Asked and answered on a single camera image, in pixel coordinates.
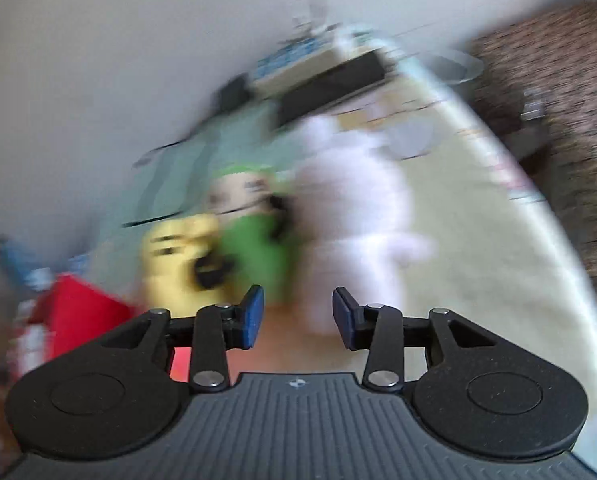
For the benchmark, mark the black power adapter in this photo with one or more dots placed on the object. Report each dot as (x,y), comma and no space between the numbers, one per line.
(234,92)

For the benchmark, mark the green plush toy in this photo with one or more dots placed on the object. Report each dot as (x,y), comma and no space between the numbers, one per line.
(258,250)

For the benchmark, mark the bed with printed sheet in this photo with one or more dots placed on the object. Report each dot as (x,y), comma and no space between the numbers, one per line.
(478,260)

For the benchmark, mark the brown patterned blanket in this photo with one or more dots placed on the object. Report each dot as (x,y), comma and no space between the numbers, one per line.
(568,110)

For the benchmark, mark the white plush bear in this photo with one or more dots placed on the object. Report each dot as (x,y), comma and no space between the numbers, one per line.
(351,200)

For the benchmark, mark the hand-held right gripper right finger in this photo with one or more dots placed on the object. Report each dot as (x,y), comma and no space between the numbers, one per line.
(341,317)

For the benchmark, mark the red cardboard box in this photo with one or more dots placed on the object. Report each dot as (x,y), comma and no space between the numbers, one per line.
(78,310)

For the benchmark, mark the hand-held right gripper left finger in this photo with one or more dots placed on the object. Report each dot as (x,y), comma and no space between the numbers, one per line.
(252,317)

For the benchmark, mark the white power strip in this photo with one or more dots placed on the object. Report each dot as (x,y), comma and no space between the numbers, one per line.
(298,60)

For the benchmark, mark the yellow tiger plush toy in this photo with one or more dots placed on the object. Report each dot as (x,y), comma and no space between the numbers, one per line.
(171,265)

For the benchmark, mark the black smartphone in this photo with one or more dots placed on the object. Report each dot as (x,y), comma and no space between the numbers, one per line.
(328,87)

